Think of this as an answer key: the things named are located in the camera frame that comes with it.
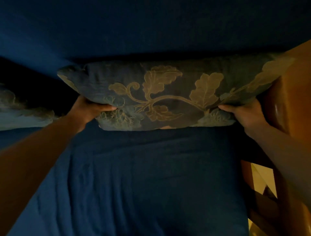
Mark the person's left hand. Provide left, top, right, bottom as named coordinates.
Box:
left=66, top=95, right=117, bottom=132

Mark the person's right hand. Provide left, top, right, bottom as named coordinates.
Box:
left=218, top=98, right=268, bottom=139

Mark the blue leaf-patterned pillow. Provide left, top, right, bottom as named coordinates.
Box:
left=0, top=83, right=60, bottom=131
left=57, top=52, right=295, bottom=132

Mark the person's right forearm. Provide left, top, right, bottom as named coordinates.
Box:
left=247, top=121, right=311, bottom=212

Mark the person's left forearm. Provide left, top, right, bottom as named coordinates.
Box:
left=0, top=116, right=82, bottom=236

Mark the blue bed sheet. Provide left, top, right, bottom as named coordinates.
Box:
left=0, top=0, right=311, bottom=236

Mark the brown wooden bed frame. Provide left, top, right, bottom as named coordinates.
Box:
left=239, top=40, right=311, bottom=236

